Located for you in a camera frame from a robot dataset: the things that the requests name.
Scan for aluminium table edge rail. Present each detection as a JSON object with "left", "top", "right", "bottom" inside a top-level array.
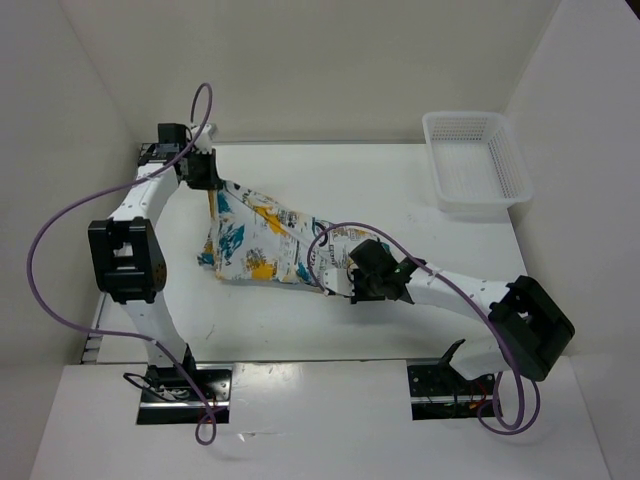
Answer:
[{"left": 79, "top": 142, "right": 156, "bottom": 364}]

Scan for purple cable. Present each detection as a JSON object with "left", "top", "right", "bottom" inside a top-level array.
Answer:
[
  {"left": 307, "top": 222, "right": 542, "bottom": 436},
  {"left": 27, "top": 82, "right": 229, "bottom": 446}
]

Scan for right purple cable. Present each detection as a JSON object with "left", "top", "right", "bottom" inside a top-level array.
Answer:
[{"left": 307, "top": 222, "right": 542, "bottom": 436}]

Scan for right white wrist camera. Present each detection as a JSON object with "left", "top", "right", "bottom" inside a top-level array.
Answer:
[{"left": 319, "top": 265, "right": 357, "bottom": 298}]

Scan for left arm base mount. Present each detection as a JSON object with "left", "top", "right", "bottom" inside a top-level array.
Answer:
[{"left": 122, "top": 363, "right": 235, "bottom": 426}]

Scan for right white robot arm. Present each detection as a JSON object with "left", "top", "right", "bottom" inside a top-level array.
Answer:
[{"left": 349, "top": 240, "right": 575, "bottom": 393}]

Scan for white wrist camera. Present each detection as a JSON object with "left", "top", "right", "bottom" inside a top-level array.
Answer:
[
  {"left": 191, "top": 123, "right": 218, "bottom": 155},
  {"left": 319, "top": 265, "right": 357, "bottom": 298}
]

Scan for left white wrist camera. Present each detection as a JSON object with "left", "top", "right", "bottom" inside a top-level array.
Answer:
[{"left": 191, "top": 123, "right": 218, "bottom": 155}]

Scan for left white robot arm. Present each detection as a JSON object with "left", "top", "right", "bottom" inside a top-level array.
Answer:
[{"left": 88, "top": 123, "right": 222, "bottom": 402}]

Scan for colourful printed shorts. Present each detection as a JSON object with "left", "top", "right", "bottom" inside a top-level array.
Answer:
[{"left": 197, "top": 181, "right": 378, "bottom": 287}]

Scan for white plastic basket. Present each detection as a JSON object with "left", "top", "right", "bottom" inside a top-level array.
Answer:
[{"left": 422, "top": 111, "right": 534, "bottom": 215}]

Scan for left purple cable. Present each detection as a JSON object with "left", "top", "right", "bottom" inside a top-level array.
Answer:
[{"left": 27, "top": 82, "right": 229, "bottom": 446}]

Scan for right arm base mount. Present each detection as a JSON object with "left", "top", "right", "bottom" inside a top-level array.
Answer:
[{"left": 407, "top": 362, "right": 495, "bottom": 421}]

